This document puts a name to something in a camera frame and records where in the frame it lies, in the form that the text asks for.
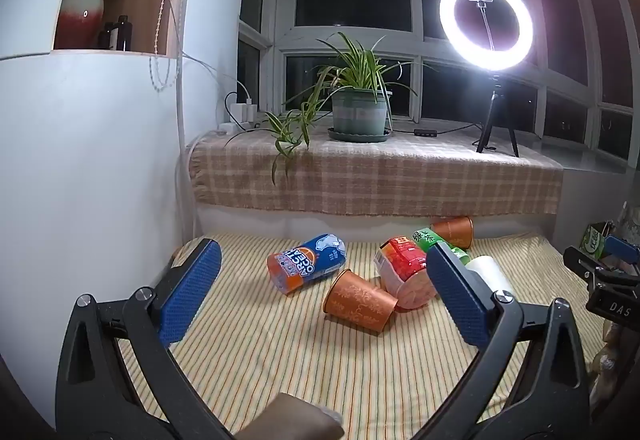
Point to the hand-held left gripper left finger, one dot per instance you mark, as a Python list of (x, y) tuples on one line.
[(192, 290)]

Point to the black tripod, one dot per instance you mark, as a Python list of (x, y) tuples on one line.
[(495, 114)]

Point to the red instant noodle cup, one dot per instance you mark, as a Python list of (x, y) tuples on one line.
[(402, 267)]

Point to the orange patterned paper cup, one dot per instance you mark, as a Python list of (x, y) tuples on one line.
[(360, 302), (454, 230)]

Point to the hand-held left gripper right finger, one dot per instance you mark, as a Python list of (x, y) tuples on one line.
[(455, 292)]

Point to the white power strip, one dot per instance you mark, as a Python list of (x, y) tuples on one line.
[(235, 125)]

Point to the white window frame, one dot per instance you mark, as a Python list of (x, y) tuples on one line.
[(275, 19)]

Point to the spider plant in green pot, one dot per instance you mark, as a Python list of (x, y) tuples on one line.
[(359, 112)]

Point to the green drink bottle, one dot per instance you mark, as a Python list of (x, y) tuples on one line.
[(430, 240)]

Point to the tall dark bottle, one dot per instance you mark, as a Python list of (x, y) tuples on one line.
[(123, 32)]

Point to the checked beige cloth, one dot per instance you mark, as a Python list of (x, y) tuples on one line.
[(380, 174)]

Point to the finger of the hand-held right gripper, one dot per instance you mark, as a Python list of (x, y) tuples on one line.
[(622, 247), (587, 265)]

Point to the green cardboard box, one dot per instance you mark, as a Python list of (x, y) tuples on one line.
[(592, 240)]

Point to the brown cloth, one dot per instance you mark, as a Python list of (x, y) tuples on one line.
[(290, 420)]

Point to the green plant saucer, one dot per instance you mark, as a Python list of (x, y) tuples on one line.
[(360, 136)]

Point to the white paper cup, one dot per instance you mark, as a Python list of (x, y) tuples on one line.
[(490, 272)]

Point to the short dark bottle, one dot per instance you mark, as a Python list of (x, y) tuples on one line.
[(107, 37)]

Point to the striped yellow mat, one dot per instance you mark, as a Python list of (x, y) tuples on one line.
[(280, 350)]

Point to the blue and orange drink can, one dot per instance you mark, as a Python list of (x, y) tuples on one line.
[(307, 262)]

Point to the white charger plugs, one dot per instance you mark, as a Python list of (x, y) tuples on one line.
[(246, 111)]

